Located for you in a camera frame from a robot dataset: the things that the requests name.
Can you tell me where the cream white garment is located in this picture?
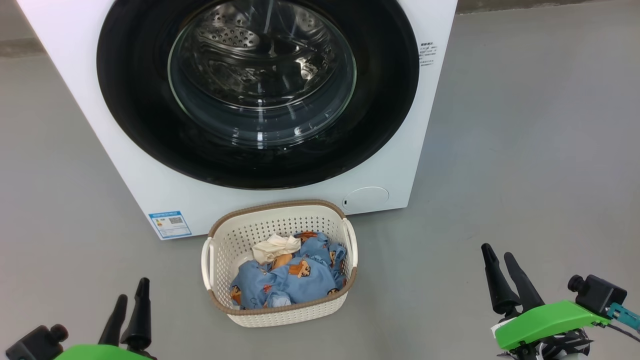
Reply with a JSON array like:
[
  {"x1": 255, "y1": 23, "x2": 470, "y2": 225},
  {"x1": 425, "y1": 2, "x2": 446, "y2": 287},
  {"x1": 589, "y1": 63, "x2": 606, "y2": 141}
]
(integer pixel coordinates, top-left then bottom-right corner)
[{"x1": 251, "y1": 234, "x2": 302, "y2": 266}]

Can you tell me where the blue energy label sticker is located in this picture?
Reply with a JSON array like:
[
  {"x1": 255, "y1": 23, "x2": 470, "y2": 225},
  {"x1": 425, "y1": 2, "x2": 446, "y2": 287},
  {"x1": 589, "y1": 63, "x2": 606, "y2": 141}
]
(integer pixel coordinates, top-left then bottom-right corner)
[{"x1": 148, "y1": 210, "x2": 192, "y2": 240}]

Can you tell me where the small printed text label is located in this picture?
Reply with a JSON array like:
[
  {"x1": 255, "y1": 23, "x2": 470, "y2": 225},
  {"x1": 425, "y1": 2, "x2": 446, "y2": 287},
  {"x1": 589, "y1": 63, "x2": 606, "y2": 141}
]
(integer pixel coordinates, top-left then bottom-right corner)
[{"x1": 419, "y1": 42, "x2": 439, "y2": 67}]

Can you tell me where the blue cartoon print garment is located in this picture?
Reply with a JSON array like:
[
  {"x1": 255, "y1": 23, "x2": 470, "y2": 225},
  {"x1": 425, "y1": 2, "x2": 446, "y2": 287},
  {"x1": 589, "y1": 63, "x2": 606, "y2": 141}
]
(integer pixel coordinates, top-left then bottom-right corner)
[{"x1": 230, "y1": 231, "x2": 348, "y2": 310}]

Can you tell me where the round white filter cover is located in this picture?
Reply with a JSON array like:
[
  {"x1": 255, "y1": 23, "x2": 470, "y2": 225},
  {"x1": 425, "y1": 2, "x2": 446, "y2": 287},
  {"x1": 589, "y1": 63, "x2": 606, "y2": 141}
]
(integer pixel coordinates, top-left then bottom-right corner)
[{"x1": 343, "y1": 186, "x2": 390, "y2": 212}]

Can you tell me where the thin black camera cable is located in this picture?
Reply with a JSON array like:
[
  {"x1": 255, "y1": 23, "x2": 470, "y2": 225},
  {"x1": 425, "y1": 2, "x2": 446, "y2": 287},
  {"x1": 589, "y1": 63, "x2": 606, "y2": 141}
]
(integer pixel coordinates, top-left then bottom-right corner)
[{"x1": 607, "y1": 322, "x2": 640, "y2": 345}]

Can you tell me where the glass washing machine door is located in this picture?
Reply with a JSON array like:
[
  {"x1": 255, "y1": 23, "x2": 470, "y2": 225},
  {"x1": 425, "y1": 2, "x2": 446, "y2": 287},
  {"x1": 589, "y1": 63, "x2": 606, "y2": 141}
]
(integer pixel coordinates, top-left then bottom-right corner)
[{"x1": 96, "y1": 0, "x2": 420, "y2": 190}]

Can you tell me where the white front-load washing machine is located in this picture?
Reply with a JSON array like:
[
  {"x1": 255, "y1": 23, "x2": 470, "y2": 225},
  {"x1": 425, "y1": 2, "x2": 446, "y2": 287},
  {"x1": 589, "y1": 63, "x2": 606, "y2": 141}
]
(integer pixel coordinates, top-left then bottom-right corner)
[{"x1": 16, "y1": 0, "x2": 458, "y2": 241}]

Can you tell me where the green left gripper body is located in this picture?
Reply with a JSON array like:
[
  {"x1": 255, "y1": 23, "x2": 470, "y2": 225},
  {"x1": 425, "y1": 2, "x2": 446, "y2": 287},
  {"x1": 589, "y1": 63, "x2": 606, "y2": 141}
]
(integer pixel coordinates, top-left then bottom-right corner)
[{"x1": 54, "y1": 344, "x2": 153, "y2": 360}]

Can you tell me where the cream perforated laundry basket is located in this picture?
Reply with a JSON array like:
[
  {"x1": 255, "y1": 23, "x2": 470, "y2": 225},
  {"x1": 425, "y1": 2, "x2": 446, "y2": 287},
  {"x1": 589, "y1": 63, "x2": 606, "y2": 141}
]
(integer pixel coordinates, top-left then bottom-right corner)
[{"x1": 201, "y1": 199, "x2": 359, "y2": 328}]

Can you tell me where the teal cable connector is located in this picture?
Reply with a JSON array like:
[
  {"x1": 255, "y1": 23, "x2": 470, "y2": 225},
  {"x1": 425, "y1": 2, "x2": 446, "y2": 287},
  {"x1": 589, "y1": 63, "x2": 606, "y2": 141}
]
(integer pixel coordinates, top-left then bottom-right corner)
[{"x1": 607, "y1": 302, "x2": 640, "y2": 332}]

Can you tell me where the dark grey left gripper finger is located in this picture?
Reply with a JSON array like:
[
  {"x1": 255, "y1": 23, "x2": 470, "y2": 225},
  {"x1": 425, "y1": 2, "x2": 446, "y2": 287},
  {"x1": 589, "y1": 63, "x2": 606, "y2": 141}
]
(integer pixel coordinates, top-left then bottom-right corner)
[
  {"x1": 98, "y1": 294, "x2": 128, "y2": 347},
  {"x1": 120, "y1": 277, "x2": 152, "y2": 351}
]

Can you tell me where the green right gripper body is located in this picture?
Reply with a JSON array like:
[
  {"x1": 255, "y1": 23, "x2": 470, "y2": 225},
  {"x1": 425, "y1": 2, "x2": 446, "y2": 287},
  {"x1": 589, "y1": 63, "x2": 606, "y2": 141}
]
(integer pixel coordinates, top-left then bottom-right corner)
[{"x1": 491, "y1": 300, "x2": 612, "y2": 360}]

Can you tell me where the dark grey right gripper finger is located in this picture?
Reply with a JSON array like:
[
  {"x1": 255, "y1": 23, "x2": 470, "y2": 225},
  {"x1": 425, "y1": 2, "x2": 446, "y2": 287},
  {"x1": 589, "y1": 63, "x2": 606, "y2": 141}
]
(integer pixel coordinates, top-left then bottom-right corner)
[
  {"x1": 481, "y1": 243, "x2": 522, "y2": 316},
  {"x1": 503, "y1": 252, "x2": 546, "y2": 312}
]

